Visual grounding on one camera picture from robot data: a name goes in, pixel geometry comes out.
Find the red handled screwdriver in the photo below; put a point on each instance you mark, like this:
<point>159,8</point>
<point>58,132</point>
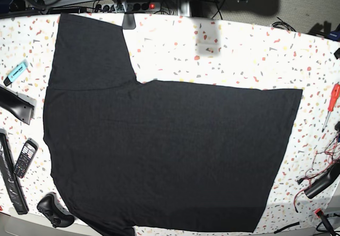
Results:
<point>333,99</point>

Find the power strip with red switch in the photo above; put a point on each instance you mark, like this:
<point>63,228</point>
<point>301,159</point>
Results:
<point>128,7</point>

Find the black game controller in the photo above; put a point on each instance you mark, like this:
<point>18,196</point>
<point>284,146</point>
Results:
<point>54,212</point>

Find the black cable strip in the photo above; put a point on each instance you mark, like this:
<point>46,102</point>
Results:
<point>286,227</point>

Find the red black tool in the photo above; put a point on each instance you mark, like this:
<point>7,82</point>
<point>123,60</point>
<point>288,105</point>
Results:
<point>325,222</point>

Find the black T-shirt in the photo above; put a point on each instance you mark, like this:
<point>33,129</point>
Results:
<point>171,155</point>

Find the black plastic handle part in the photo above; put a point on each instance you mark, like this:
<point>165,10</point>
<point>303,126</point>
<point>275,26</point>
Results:
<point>19,105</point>

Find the black cylinder with wires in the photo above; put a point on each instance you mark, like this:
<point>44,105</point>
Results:
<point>323,182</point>

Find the long black flat bar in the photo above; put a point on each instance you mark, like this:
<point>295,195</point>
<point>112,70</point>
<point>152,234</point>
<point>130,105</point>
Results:
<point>10,179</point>

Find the black remote control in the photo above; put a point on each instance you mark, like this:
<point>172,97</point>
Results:
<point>26,156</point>

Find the black table clamp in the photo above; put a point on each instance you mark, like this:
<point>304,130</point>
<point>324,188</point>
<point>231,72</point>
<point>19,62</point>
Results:
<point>128,21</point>

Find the light blue highlighter marker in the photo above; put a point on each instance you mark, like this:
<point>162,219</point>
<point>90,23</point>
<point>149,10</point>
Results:
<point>15,73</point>

